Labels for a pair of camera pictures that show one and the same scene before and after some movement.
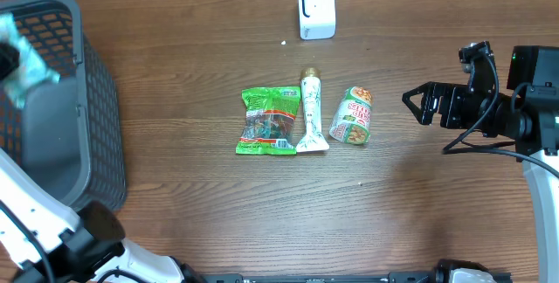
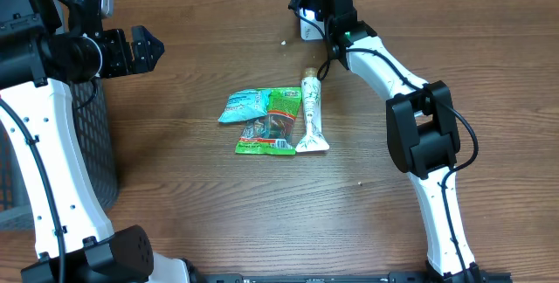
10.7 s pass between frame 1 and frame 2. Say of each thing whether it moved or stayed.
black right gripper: moved
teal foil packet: moved
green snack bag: stayed
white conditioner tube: stayed
